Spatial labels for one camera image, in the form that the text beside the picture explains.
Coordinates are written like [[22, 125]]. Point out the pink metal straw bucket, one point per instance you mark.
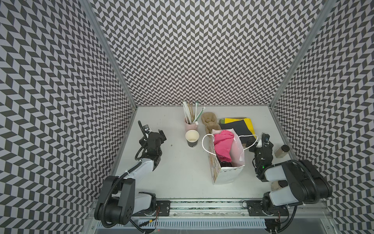
[[193, 126]]

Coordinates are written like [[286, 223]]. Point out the stacked pulp cup carriers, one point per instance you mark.
[[209, 120]]

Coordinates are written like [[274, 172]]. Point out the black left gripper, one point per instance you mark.
[[142, 142]]

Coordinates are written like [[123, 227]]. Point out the aluminium corner post right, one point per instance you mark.
[[320, 19]]

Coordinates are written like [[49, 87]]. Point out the magenta paper napkin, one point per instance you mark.
[[222, 145]]

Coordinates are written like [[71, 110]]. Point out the white paper cup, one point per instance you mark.
[[225, 164]]

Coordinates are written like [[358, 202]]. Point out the aluminium corner post left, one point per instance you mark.
[[87, 8]]

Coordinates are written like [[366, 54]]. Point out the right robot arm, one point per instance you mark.
[[304, 183]]

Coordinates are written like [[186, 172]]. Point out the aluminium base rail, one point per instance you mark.
[[231, 208]]

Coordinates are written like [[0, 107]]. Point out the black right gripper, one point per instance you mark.
[[263, 147]]

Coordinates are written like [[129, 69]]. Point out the black sleeved paper cup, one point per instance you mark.
[[192, 137]]

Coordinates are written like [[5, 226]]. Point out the aluminium corner post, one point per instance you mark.
[[87, 8], [320, 19]]

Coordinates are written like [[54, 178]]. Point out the yellow paper napkin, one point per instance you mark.
[[247, 121]]

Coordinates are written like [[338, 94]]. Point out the green straw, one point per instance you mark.
[[200, 113]]

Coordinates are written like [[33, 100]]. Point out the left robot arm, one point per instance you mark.
[[118, 200]]

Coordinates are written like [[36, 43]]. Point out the cartoon animal paper gift bag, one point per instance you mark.
[[225, 175]]

